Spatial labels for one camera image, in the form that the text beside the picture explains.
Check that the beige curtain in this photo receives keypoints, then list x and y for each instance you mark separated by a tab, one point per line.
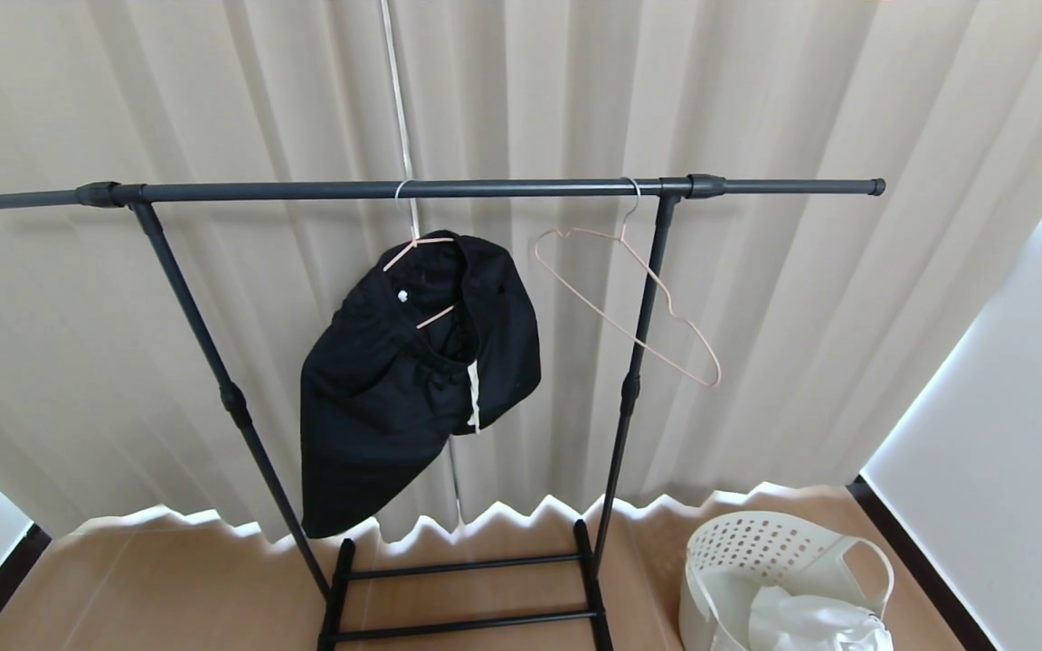
756	90

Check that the black clothes rack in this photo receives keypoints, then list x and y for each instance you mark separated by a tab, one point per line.
304	191

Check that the black garment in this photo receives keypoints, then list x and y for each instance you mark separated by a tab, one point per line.
376	407

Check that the white laundry basket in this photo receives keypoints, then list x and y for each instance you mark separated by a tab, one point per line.
756	542

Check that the pink clothes hanger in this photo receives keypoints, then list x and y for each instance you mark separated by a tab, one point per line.
622	235
435	240

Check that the white garment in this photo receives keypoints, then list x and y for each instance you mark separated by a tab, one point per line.
810	624

